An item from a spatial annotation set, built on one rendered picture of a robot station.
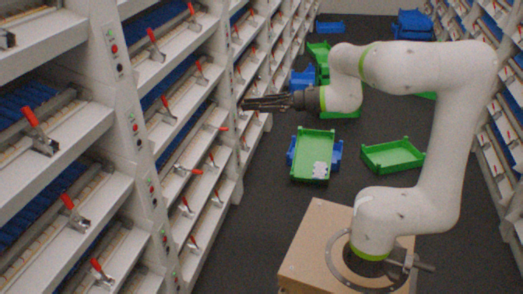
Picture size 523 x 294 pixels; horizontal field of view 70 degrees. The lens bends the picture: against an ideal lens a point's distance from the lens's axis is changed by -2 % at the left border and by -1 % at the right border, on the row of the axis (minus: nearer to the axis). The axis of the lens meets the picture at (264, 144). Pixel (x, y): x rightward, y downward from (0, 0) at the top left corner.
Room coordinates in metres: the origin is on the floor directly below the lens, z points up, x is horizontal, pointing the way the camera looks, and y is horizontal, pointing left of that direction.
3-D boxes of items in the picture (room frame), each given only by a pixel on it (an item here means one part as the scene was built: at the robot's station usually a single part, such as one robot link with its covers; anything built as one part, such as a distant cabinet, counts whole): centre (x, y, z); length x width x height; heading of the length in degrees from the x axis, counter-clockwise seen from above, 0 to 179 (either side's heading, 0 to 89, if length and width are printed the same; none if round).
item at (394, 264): (0.72, -0.35, 0.40); 0.26 x 0.15 x 0.06; 63
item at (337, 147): (1.77, -0.29, 0.04); 0.30 x 0.20 x 0.08; 75
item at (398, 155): (1.72, -0.73, 0.04); 0.30 x 0.20 x 0.08; 104
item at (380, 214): (0.75, -0.32, 0.53); 0.16 x 0.13 x 0.19; 94
